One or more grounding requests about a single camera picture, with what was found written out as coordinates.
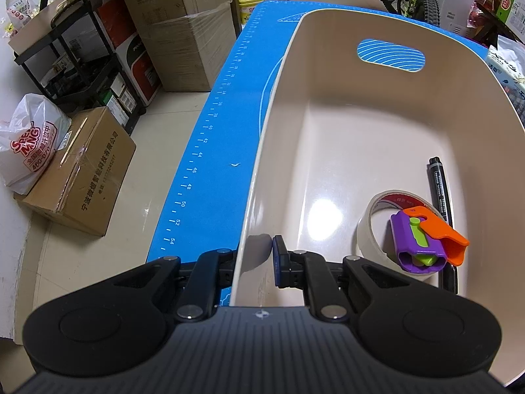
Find black marker pen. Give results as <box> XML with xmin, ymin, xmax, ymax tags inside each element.
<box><xmin>427</xmin><ymin>157</ymin><xmax>458</xmax><ymax>295</ymax></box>

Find white packing tape roll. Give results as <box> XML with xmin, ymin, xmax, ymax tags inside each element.
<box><xmin>356</xmin><ymin>189</ymin><xmax>443</xmax><ymax>281</ymax></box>

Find purple orange toy knife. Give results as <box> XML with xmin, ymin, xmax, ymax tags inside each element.
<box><xmin>390</xmin><ymin>206</ymin><xmax>470</xmax><ymax>275</ymax></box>

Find beige plastic storage bin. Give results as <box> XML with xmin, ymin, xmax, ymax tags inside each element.
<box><xmin>231</xmin><ymin>9</ymin><xmax>524</xmax><ymax>383</ymax></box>

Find brown cardboard box on floor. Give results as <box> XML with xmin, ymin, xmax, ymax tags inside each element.
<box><xmin>14</xmin><ymin>107</ymin><xmax>136</xmax><ymax>237</ymax></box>

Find blue silicone baking mat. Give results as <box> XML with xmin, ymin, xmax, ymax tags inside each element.
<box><xmin>150</xmin><ymin>2</ymin><xmax>487</xmax><ymax>261</ymax></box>

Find white red plastic bag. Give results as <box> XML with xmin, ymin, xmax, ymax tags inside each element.
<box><xmin>0</xmin><ymin>94</ymin><xmax>71</xmax><ymax>196</ymax></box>

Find black metal shelf rack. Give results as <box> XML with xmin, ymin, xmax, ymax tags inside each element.
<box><xmin>13</xmin><ymin>0</ymin><xmax>146</xmax><ymax>133</ymax></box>

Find white tissue pack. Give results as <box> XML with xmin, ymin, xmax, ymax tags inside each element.
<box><xmin>485</xmin><ymin>36</ymin><xmax>525</xmax><ymax>124</ymax></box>

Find large stacked cardboard box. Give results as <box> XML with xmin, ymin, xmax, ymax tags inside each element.
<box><xmin>125</xmin><ymin>0</ymin><xmax>236</xmax><ymax>92</ymax></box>

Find green white carton box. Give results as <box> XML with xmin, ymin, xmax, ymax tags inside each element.
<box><xmin>496</xmin><ymin>0</ymin><xmax>525</xmax><ymax>42</ymax></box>

